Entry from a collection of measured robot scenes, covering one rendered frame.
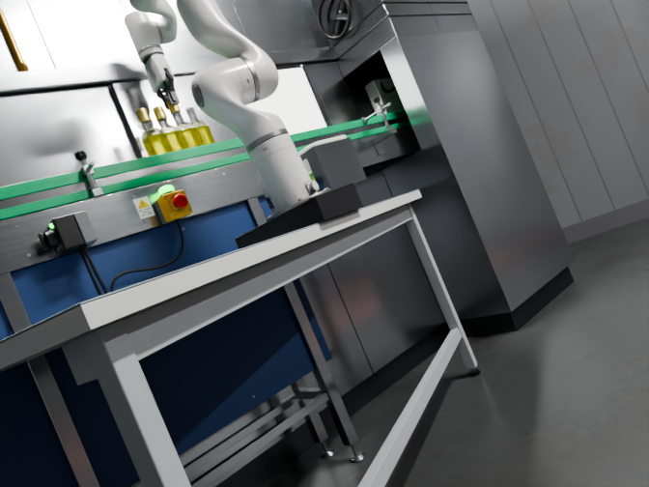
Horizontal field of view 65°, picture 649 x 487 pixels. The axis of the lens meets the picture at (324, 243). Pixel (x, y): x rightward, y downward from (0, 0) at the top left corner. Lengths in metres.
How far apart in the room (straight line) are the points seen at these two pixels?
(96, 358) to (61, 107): 1.30
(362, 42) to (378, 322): 1.29
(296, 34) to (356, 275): 1.17
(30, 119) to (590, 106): 3.40
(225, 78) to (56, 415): 0.89
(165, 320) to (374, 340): 1.57
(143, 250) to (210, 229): 0.22
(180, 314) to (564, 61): 3.60
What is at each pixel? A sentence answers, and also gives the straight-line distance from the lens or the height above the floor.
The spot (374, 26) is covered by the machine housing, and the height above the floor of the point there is 1.51.
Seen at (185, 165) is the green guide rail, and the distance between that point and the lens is 1.65.
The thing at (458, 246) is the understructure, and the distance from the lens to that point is 2.42.
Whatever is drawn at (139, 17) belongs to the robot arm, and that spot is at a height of 1.63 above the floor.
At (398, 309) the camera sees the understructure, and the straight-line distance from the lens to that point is 2.41.
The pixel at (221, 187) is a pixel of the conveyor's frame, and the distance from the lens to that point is 1.65.
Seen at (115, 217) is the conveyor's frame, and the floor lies 0.98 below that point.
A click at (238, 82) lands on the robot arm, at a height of 1.15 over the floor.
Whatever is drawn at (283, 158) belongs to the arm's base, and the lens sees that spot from 1.31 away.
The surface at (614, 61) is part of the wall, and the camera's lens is 4.11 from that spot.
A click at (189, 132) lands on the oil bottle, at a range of 1.83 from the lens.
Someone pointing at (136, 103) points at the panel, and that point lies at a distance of 1.99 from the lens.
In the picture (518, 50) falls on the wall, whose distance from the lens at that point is 4.14.
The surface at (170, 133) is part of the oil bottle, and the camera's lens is 1.80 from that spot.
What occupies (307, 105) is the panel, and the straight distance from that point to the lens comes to 2.38.
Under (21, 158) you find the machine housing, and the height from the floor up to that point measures 1.29.
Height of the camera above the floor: 0.71
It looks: level
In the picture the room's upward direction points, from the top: 23 degrees counter-clockwise
